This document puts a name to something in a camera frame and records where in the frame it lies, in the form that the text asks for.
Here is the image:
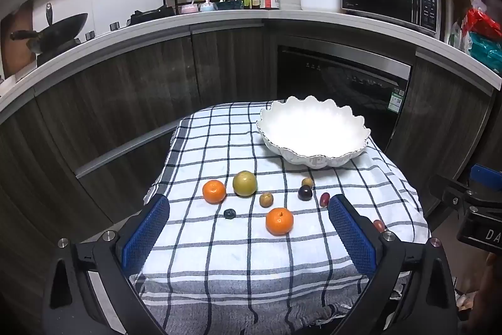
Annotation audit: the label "blue checked white cloth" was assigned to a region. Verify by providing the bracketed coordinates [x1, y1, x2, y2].
[127, 100, 432, 335]

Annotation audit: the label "black stove grate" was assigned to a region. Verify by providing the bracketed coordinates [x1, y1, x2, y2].
[127, 5, 175, 25]

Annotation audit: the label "white scalloped bowl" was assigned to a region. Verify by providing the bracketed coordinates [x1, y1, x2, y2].
[256, 95, 371, 169]

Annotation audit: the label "red plastic bag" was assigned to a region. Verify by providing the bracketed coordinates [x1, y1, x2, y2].
[463, 7, 502, 41]

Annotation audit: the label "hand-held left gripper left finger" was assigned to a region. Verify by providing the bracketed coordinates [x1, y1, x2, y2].
[41, 193, 170, 335]

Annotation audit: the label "wooden cutting board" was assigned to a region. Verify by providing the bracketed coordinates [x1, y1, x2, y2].
[0, 0, 36, 82]

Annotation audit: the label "black wok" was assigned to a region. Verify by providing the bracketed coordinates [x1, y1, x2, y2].
[10, 3, 89, 55]

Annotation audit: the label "teal packet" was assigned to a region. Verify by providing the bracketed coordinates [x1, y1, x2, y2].
[468, 32, 502, 74]

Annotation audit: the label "person's right forearm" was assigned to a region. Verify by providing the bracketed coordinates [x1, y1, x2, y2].
[473, 252, 502, 324]

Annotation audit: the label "yellow-green round fruit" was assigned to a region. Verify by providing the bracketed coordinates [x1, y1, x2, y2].
[232, 170, 258, 197]

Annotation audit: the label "dark wood kitchen cabinets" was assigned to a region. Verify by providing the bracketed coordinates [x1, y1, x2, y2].
[0, 19, 499, 281]

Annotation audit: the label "orange mandarin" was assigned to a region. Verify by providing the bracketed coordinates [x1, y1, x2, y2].
[202, 180, 227, 205]
[265, 207, 295, 237]

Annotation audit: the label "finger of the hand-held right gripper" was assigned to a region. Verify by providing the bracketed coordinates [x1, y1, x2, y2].
[470, 163, 502, 186]
[429, 173, 477, 214]

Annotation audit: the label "black built-in dishwasher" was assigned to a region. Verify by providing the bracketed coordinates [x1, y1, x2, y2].
[275, 45, 412, 159]

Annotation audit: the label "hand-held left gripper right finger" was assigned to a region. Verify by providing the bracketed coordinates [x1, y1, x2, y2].
[327, 194, 459, 335]

